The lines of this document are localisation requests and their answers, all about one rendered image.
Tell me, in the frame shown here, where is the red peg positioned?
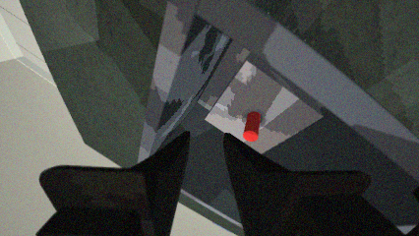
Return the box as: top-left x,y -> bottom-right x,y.
243,112 -> 261,142

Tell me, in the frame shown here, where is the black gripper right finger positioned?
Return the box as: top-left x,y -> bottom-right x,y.
223,133 -> 371,236

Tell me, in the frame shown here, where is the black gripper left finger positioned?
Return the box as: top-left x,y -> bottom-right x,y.
39,131 -> 190,236

